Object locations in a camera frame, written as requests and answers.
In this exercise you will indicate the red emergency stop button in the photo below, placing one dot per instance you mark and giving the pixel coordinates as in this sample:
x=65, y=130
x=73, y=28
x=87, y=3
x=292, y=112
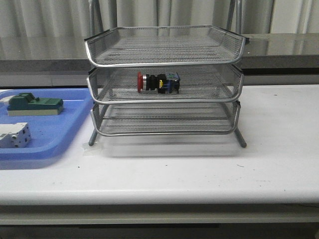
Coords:
x=164, y=83

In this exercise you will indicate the blue plastic tray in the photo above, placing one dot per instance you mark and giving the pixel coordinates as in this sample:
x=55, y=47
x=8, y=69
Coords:
x=50, y=135

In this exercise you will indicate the green terminal block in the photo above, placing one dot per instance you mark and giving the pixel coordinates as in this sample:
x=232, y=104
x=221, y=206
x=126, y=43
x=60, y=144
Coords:
x=26, y=104

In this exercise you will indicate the grey stone counter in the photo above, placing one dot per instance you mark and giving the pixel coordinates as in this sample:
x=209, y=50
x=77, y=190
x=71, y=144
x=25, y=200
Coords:
x=49, y=62

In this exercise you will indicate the white circuit breaker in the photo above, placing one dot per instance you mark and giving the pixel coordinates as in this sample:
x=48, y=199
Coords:
x=14, y=135

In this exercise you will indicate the grey pleated curtain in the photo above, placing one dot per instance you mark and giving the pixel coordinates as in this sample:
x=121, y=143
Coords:
x=55, y=18

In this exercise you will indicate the grey metal rack frame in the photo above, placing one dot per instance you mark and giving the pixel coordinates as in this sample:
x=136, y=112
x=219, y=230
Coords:
x=96, y=27

